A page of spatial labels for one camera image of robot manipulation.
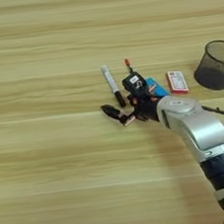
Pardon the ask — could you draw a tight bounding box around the silver marker black cap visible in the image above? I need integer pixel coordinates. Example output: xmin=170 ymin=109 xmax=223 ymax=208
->
xmin=100 ymin=62 xmax=127 ymax=110

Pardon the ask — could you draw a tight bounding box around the black mesh pen cup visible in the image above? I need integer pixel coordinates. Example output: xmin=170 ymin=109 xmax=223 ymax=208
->
xmin=189 ymin=38 xmax=224 ymax=94

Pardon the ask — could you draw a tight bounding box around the blue cylinder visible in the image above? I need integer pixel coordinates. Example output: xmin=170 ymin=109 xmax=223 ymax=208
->
xmin=145 ymin=74 xmax=171 ymax=100

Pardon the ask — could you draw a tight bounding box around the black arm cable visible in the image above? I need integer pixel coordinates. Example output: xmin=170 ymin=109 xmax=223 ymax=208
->
xmin=201 ymin=103 xmax=224 ymax=128

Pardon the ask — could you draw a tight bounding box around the red and white card box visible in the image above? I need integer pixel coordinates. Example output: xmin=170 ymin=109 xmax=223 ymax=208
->
xmin=164 ymin=68 xmax=190 ymax=98

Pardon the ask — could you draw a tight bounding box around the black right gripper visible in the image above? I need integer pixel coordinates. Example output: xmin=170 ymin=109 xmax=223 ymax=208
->
xmin=98 ymin=84 xmax=164 ymax=130

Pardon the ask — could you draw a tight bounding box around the small black box white label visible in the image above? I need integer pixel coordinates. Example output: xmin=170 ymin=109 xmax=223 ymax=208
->
xmin=120 ymin=69 xmax=151 ymax=99

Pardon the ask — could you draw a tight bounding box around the black marker red cap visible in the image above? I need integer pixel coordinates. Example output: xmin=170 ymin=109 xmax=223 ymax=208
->
xmin=123 ymin=57 xmax=134 ymax=75

